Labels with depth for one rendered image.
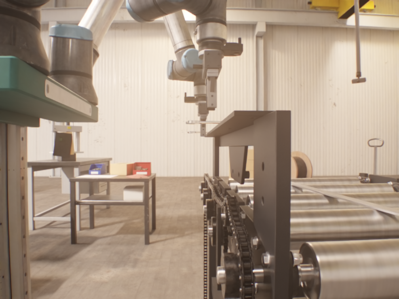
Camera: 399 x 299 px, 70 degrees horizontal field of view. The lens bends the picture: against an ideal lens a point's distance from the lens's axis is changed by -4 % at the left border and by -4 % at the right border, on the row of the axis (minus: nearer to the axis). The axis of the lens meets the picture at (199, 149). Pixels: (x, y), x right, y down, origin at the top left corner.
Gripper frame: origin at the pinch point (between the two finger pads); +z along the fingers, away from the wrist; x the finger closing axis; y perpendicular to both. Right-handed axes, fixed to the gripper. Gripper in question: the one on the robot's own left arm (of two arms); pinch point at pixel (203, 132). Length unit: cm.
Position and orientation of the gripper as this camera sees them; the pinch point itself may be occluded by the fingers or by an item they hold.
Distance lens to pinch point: 141.9
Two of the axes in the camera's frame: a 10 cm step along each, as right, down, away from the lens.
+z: 0.0, 10.0, 0.1
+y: 10.0, 0.0, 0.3
